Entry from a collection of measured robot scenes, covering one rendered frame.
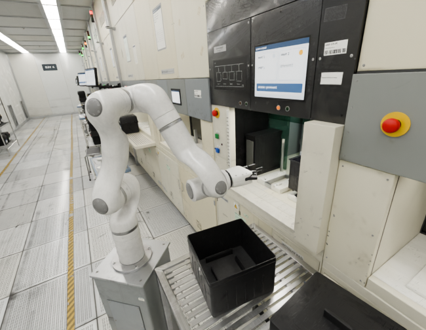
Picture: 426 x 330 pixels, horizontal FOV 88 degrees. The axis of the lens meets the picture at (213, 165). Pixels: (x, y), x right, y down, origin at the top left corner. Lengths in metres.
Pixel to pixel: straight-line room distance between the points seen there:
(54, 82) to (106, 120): 13.65
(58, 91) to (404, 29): 14.20
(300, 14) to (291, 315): 1.00
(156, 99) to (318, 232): 0.78
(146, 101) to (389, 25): 0.71
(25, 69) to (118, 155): 13.71
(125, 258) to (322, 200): 0.89
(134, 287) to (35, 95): 13.74
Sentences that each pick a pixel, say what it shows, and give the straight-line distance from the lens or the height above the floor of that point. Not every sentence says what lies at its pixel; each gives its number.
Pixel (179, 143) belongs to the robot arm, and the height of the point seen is 1.37.
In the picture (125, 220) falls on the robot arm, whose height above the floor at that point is 1.01.
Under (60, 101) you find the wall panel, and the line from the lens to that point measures 14.47.
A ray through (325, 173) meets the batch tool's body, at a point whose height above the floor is 1.23.
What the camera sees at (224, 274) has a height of 0.77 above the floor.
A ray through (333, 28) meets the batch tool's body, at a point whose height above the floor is 1.69.
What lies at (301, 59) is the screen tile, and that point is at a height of 1.61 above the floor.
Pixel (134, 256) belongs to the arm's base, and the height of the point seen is 0.81.
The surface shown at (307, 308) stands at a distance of 0.91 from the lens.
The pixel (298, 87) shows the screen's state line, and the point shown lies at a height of 1.52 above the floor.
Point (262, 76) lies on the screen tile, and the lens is 1.10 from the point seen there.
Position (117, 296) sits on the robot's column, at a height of 0.64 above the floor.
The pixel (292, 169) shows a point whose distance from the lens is 1.32.
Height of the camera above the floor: 1.58
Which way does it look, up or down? 22 degrees down
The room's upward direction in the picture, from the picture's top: 4 degrees counter-clockwise
